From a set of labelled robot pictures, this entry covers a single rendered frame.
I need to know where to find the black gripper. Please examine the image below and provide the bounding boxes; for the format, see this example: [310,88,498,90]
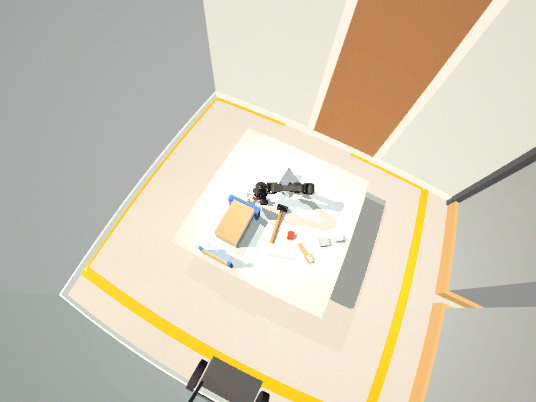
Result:
[257,191,269,206]

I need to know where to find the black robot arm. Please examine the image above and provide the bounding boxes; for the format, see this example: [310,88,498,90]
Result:
[253,182,315,197]

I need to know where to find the hammer with grey head and wooden handle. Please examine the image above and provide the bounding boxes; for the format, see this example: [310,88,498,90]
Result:
[270,204,288,244]

